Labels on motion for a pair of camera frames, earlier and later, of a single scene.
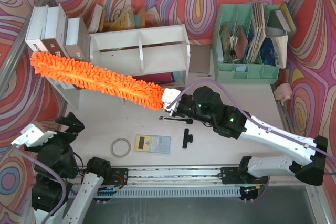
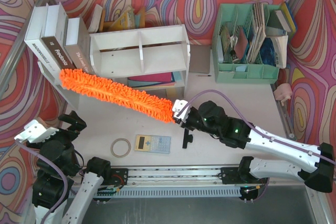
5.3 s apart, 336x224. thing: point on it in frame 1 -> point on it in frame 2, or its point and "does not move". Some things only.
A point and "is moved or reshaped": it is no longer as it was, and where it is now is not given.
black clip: [187, 138] does not move
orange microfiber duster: [87, 75] is moved or reshaped
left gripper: [62, 135] does not move
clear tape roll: [121, 139] does not move
